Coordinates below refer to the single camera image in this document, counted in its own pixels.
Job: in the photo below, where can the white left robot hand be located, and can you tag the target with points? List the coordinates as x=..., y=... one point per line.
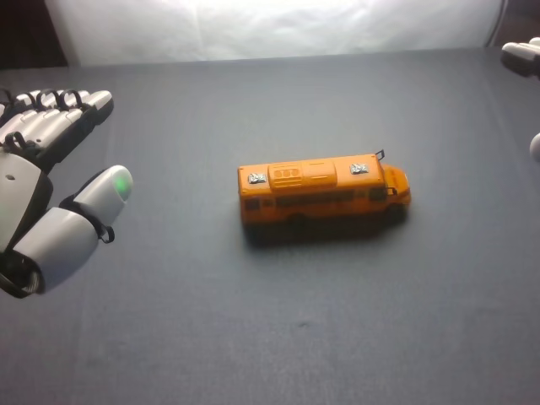
x=21, y=185

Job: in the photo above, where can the yellow toy school bus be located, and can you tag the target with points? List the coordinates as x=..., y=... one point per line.
x=312, y=190

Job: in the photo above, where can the grey table cloth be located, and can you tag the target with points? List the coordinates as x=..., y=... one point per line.
x=270, y=316

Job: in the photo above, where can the white backdrop sheet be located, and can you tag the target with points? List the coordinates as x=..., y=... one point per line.
x=261, y=27

